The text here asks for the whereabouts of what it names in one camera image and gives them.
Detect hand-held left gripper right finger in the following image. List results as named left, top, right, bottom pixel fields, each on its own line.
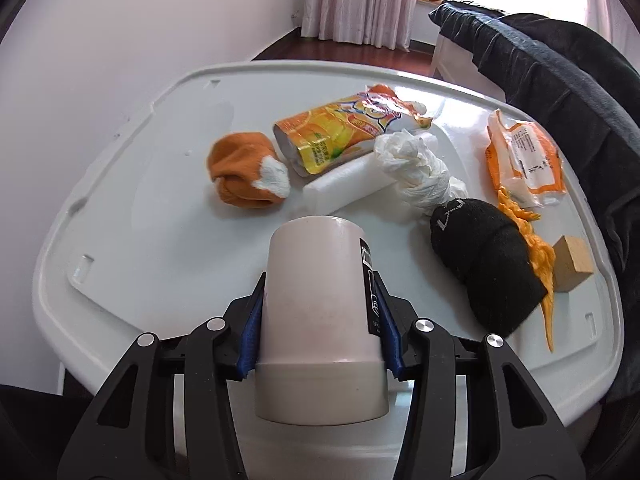
left=372, top=270, right=586, bottom=480

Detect orange toy dinosaur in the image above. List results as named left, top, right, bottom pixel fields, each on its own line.
left=496, top=186, right=557, bottom=353

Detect white bed frame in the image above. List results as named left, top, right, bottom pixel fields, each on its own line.
left=431, top=35, right=506, bottom=96

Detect orange and white sock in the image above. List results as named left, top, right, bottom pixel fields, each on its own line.
left=208, top=131, right=291, bottom=209

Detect black sock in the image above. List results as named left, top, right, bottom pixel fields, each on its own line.
left=430, top=198, right=548, bottom=339

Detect orange juice pouch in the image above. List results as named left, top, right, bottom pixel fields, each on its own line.
left=273, top=84, right=434, bottom=179

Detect white plastic cup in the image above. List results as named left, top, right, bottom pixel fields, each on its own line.
left=254, top=215, right=390, bottom=426

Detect pink curtain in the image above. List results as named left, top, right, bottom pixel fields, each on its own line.
left=300, top=0, right=426, bottom=53

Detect white foam block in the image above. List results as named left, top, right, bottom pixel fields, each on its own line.
left=301, top=152, right=396, bottom=217

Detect dark blanket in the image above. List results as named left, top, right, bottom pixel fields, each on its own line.
left=429, top=1, right=640, bottom=406

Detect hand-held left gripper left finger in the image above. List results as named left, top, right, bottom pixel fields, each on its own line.
left=57, top=271, right=268, bottom=480

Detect orange and white plastic wrapper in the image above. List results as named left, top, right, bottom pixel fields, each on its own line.
left=486, top=108, right=567, bottom=209

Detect crumpled white tissue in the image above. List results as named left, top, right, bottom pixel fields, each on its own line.
left=373, top=129, right=468, bottom=217

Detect small wooden block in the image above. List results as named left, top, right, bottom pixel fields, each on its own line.
left=551, top=235, right=594, bottom=293

